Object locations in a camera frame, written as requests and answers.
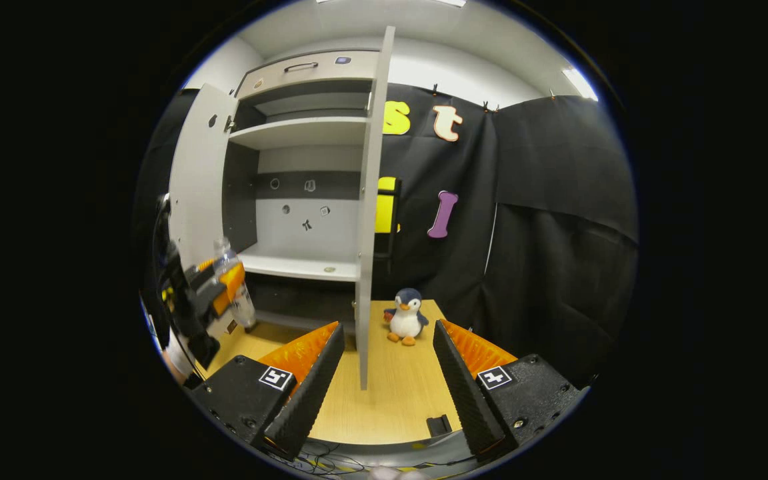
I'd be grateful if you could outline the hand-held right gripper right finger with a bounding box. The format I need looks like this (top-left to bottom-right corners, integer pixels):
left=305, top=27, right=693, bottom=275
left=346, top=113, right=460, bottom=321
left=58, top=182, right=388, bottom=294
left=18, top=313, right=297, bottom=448
left=432, top=318, right=589, bottom=462

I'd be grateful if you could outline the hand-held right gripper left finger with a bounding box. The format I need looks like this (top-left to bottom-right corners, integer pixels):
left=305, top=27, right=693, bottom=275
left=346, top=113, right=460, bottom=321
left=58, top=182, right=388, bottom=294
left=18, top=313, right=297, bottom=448
left=187, top=321, right=346, bottom=462

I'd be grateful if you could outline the clear bottle with red label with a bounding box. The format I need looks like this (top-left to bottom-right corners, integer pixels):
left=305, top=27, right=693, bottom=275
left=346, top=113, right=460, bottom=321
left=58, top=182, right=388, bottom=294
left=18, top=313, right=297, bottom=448
left=213, top=237, right=257, bottom=329

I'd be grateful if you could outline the white cabinet door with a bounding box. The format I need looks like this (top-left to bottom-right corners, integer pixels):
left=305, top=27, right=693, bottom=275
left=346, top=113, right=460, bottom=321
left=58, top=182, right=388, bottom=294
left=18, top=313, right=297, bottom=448
left=353, top=25, right=397, bottom=391
left=168, top=83, right=241, bottom=281

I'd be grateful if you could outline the white cabinet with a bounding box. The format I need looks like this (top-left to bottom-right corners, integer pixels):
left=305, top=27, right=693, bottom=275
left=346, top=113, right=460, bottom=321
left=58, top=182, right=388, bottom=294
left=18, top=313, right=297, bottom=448
left=223, top=50, right=385, bottom=334

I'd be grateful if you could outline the white cabinet drawer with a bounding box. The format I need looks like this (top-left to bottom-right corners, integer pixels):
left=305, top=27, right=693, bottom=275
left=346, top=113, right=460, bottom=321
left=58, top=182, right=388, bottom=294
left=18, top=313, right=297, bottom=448
left=236, top=50, right=379, bottom=101

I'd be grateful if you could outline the penguin plush toy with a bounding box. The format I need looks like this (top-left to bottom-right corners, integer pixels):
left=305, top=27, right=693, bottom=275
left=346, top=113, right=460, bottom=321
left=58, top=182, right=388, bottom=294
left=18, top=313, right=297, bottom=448
left=384, top=288, right=429, bottom=346

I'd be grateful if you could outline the black backdrop cloth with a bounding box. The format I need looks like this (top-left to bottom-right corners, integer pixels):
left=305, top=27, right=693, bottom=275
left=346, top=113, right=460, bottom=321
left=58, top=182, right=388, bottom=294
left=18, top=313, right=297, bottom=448
left=132, top=81, right=639, bottom=389

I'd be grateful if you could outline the thin white cable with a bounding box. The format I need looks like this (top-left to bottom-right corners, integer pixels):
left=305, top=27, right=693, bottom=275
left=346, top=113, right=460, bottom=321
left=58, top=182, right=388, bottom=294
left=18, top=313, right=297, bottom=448
left=484, top=203, right=498, bottom=275

